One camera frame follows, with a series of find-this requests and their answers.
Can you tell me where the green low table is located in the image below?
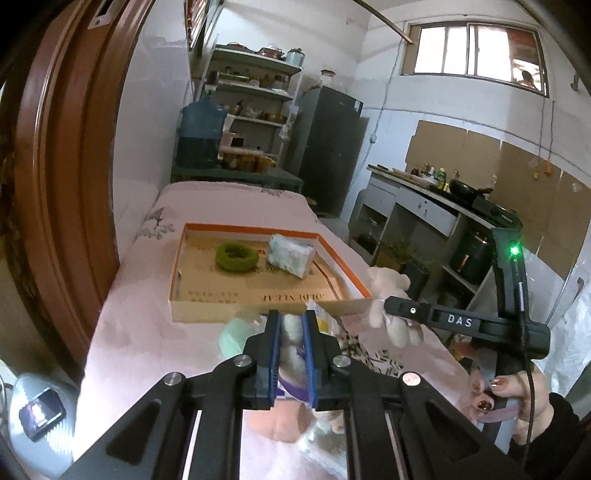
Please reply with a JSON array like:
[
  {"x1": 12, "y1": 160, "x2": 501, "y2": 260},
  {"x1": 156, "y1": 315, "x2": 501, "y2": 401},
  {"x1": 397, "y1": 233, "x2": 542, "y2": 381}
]
[{"x1": 171, "y1": 162, "x2": 305, "y2": 195}]

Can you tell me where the cardboard wall sheet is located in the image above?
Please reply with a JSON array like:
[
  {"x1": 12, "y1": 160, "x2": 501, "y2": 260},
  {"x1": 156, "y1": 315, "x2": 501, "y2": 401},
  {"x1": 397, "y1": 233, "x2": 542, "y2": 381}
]
[
  {"x1": 455, "y1": 130, "x2": 502, "y2": 186},
  {"x1": 496, "y1": 141, "x2": 563, "y2": 252},
  {"x1": 538, "y1": 170, "x2": 591, "y2": 280},
  {"x1": 405, "y1": 120, "x2": 468, "y2": 176}
]

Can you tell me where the blue and white tissue pack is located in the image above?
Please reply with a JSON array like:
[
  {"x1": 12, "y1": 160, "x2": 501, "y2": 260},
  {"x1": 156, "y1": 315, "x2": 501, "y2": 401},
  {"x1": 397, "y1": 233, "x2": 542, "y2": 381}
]
[{"x1": 267, "y1": 233, "x2": 317, "y2": 279}]

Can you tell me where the black wok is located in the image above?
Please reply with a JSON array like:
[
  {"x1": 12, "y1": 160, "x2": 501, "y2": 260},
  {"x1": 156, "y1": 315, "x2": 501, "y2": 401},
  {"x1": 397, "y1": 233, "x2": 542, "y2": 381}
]
[{"x1": 449, "y1": 179, "x2": 496, "y2": 206}]

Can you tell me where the person's right forearm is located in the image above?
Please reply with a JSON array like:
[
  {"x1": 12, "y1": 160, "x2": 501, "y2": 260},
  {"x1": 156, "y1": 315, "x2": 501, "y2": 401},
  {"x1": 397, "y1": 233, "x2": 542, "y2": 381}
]
[{"x1": 508, "y1": 392, "x2": 589, "y2": 480}]

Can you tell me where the white plush bear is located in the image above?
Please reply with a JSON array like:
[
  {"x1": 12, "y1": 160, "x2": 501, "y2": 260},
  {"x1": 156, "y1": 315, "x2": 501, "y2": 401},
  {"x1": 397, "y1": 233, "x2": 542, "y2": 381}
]
[{"x1": 366, "y1": 266, "x2": 426, "y2": 348}]

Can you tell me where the light green sponge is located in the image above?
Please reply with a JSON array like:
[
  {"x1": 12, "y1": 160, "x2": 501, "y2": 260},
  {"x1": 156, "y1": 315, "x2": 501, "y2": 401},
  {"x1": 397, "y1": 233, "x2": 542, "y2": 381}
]
[{"x1": 218, "y1": 318, "x2": 262, "y2": 361}]

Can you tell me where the pink foam pad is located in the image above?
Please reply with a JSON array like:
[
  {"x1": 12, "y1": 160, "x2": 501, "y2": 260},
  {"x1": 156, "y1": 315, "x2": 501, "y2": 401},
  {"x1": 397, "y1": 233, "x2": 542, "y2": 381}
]
[{"x1": 244, "y1": 401, "x2": 320, "y2": 445}]

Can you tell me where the white shelf unit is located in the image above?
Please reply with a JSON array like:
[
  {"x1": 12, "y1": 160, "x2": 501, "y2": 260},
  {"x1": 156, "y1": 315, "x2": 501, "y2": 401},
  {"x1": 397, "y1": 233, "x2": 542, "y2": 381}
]
[{"x1": 203, "y1": 43, "x2": 306, "y2": 172}]

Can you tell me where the grey kitchen counter cabinet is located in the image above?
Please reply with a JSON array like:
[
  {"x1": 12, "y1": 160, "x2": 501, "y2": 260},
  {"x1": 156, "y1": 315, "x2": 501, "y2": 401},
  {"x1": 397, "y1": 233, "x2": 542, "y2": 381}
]
[{"x1": 348, "y1": 165, "x2": 523, "y2": 320}]

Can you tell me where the black gas stove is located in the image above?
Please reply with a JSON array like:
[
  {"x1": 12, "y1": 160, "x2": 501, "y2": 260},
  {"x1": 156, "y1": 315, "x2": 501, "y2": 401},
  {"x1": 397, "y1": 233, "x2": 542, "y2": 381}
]
[{"x1": 470, "y1": 198, "x2": 519, "y2": 228}]

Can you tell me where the white plastic sheeting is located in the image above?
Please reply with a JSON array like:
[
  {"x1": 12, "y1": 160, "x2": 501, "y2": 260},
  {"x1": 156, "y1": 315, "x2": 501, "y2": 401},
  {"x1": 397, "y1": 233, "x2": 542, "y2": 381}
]
[{"x1": 538, "y1": 249, "x2": 591, "y2": 400}]

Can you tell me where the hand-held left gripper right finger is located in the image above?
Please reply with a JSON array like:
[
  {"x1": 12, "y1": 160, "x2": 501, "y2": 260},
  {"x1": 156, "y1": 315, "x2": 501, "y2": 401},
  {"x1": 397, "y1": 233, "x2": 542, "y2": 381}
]
[{"x1": 302, "y1": 309, "x2": 532, "y2": 480}]

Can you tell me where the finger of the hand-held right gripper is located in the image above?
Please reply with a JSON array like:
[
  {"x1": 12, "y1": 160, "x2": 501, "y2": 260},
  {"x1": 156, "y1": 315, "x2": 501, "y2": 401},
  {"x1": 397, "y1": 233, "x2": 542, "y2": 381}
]
[{"x1": 383, "y1": 296, "x2": 483, "y2": 334}]

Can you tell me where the dark green pot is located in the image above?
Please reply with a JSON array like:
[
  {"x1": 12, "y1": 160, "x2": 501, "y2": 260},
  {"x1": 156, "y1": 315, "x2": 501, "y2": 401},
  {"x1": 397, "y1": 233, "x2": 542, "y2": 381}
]
[{"x1": 450, "y1": 228, "x2": 493, "y2": 285}]

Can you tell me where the orange-rimmed cardboard box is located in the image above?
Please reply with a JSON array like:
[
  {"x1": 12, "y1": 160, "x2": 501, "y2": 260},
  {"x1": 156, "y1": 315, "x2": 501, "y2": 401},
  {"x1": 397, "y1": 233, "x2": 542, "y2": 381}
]
[{"x1": 168, "y1": 223, "x2": 374, "y2": 324}]

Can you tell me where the white round device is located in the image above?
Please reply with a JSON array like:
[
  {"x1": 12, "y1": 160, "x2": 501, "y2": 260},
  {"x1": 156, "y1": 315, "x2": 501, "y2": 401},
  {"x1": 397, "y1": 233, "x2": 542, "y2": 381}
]
[{"x1": 8, "y1": 371, "x2": 80, "y2": 477}]

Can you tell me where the small screen device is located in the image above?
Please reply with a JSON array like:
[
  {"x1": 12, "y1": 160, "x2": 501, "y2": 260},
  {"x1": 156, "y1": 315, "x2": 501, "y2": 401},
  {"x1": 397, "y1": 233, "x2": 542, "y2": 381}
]
[{"x1": 18, "y1": 388, "x2": 66, "y2": 443}]

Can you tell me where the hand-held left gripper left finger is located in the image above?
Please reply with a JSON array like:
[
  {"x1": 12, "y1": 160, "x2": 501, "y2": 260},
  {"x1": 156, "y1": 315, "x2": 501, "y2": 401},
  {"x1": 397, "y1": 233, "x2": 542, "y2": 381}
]
[{"x1": 60, "y1": 310, "x2": 282, "y2": 480}]

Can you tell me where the pink printed blanket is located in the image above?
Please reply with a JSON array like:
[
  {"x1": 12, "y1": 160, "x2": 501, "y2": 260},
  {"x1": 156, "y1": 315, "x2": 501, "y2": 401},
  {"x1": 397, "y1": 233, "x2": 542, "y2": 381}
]
[{"x1": 69, "y1": 180, "x2": 478, "y2": 480}]

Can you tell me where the clear plastic packet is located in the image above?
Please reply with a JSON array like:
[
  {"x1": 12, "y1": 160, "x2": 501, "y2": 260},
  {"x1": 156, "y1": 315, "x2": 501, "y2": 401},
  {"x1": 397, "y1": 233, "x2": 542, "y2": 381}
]
[{"x1": 295, "y1": 408, "x2": 349, "y2": 478}]

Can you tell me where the blue water jug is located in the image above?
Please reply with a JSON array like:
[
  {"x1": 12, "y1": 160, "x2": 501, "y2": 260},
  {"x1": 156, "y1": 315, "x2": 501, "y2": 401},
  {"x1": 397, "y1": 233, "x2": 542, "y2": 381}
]
[{"x1": 176, "y1": 91, "x2": 228, "y2": 169}]

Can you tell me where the yellow and white packet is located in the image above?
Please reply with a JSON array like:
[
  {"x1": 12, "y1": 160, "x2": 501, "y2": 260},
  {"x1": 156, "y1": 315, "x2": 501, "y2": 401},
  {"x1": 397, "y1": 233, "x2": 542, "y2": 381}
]
[{"x1": 278, "y1": 299, "x2": 345, "y2": 407}]

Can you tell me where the brown wooden door frame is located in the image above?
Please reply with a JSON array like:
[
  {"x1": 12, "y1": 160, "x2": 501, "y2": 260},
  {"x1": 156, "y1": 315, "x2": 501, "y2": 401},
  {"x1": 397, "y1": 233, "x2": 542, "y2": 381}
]
[{"x1": 0, "y1": 0, "x2": 158, "y2": 407}]

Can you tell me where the person's right hand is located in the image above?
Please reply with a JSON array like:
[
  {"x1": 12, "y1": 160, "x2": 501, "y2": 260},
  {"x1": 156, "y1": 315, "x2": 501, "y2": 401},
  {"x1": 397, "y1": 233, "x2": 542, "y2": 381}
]
[{"x1": 468, "y1": 371, "x2": 557, "y2": 446}]

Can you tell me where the barred window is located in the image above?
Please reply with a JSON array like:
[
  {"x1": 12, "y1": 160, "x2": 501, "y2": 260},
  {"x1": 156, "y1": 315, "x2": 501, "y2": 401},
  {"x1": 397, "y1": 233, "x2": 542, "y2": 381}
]
[{"x1": 400, "y1": 22, "x2": 551, "y2": 97}]

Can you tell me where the green fuzzy ring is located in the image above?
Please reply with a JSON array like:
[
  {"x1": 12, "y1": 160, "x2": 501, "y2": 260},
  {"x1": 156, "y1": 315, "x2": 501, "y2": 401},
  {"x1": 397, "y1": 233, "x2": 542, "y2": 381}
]
[{"x1": 215, "y1": 242, "x2": 258, "y2": 272}]

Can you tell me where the potted green plant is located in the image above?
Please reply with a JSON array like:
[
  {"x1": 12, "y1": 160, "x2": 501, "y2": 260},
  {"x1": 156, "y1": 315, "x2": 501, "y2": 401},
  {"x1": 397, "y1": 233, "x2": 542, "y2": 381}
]
[{"x1": 382, "y1": 239, "x2": 435, "y2": 297}]

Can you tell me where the dark grey refrigerator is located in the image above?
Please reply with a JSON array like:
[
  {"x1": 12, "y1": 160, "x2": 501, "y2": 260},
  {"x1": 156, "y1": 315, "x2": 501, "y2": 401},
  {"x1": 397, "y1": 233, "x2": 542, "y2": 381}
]
[{"x1": 285, "y1": 85, "x2": 370, "y2": 219}]

